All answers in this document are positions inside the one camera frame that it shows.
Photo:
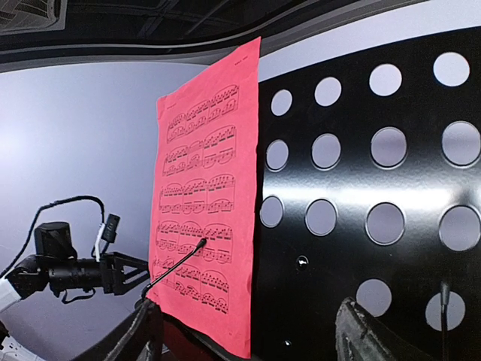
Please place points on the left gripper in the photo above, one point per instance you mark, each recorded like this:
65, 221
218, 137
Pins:
114, 280

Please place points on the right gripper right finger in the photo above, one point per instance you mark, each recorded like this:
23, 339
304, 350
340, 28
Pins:
360, 336

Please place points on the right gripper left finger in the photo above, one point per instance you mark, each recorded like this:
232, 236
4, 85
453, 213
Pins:
138, 337

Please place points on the red sheet music page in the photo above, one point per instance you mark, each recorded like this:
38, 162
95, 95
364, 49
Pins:
203, 211

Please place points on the black music stand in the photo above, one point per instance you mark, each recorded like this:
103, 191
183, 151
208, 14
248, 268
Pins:
368, 186

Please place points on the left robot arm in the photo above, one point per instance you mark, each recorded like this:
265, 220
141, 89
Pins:
57, 267

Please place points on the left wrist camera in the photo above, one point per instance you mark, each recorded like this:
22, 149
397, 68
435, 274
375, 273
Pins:
107, 233

